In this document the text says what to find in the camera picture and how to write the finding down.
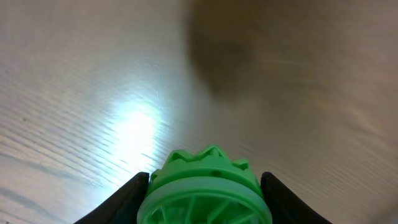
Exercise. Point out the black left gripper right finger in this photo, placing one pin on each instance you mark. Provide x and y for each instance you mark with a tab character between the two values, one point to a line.
285	206

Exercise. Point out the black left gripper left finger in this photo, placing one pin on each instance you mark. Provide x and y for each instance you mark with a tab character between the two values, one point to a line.
122	206

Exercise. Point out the green plastic wheel toy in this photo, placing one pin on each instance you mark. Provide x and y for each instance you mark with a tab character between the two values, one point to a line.
206	187

